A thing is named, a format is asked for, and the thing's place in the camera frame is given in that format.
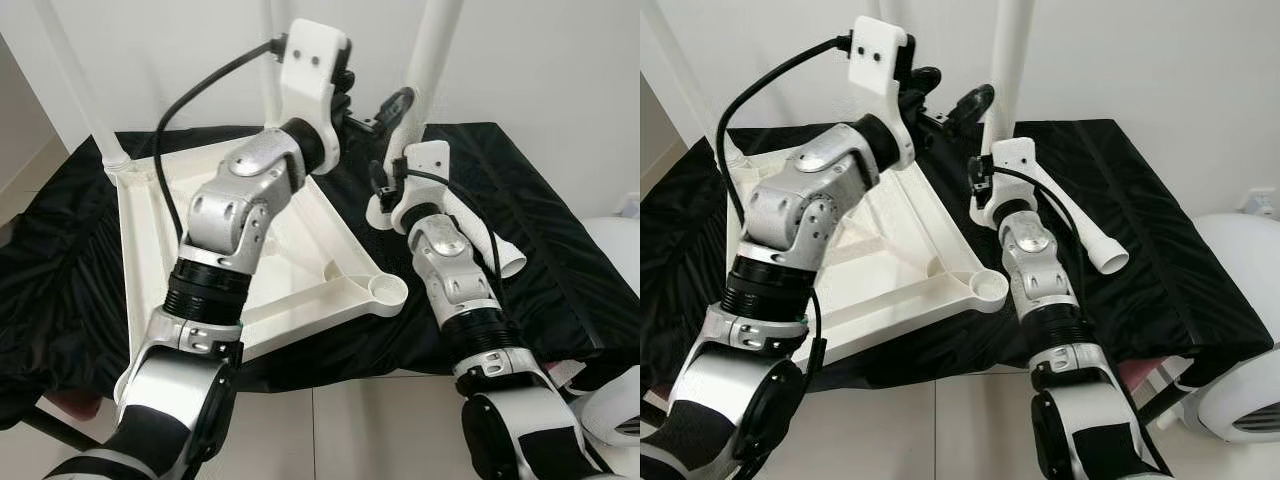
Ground white plastic children table top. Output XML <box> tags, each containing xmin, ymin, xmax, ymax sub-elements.
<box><xmin>112</xmin><ymin>130</ymin><xmax>409</xmax><ymax>363</ymax></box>
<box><xmin>725</xmin><ymin>125</ymin><xmax>1011</xmax><ymax>366</ymax></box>

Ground black cloth table cover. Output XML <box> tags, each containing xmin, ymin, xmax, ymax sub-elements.
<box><xmin>0</xmin><ymin>122</ymin><xmax>641</xmax><ymax>401</ymax></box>
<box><xmin>640</xmin><ymin>118</ymin><xmax>1276</xmax><ymax>401</ymax></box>

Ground white rounded object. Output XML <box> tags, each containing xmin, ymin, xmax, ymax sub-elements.
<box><xmin>575</xmin><ymin>215</ymin><xmax>641</xmax><ymax>446</ymax></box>
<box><xmin>1180</xmin><ymin>210</ymin><xmax>1280</xmax><ymax>446</ymax></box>

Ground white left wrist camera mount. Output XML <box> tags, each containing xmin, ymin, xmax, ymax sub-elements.
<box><xmin>848</xmin><ymin>15</ymin><xmax>916</xmax><ymax>166</ymax></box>
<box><xmin>277</xmin><ymin>18</ymin><xmax>353</xmax><ymax>166</ymax></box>

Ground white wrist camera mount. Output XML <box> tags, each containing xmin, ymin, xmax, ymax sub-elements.
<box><xmin>975</xmin><ymin>137</ymin><xmax>1041</xmax><ymax>233</ymax></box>
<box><xmin>848</xmin><ymin>15</ymin><xmax>916</xmax><ymax>166</ymax></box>
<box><xmin>390</xmin><ymin>140</ymin><xmax>453</xmax><ymax>236</ymax></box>
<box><xmin>277</xmin><ymin>18</ymin><xmax>353</xmax><ymax>166</ymax></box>

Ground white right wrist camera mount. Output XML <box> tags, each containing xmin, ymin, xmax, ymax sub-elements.
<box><xmin>975</xmin><ymin>137</ymin><xmax>1041</xmax><ymax>233</ymax></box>
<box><xmin>390</xmin><ymin>140</ymin><xmax>453</xmax><ymax>236</ymax></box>

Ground black table frame bar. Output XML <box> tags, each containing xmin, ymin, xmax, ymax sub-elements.
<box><xmin>20</xmin><ymin>410</ymin><xmax>81</xmax><ymax>451</ymax></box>

